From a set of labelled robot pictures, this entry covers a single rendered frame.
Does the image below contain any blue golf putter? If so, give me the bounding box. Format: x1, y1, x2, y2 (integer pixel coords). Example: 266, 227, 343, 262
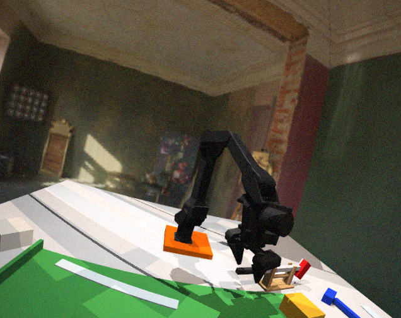
321, 288, 361, 318

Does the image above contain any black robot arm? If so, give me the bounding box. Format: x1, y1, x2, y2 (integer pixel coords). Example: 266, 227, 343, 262
174, 129, 294, 248

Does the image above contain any green putting mat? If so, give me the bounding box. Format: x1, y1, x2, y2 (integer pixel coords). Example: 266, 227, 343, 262
0, 249, 287, 318

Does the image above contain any white flat strip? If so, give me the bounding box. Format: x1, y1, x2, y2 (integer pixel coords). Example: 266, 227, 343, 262
55, 259, 179, 310
360, 305, 381, 318

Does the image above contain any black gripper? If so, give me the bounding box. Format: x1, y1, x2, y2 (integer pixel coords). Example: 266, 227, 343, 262
225, 222, 282, 283

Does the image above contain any yellow block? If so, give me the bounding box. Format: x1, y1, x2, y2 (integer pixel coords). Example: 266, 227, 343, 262
279, 293, 326, 318

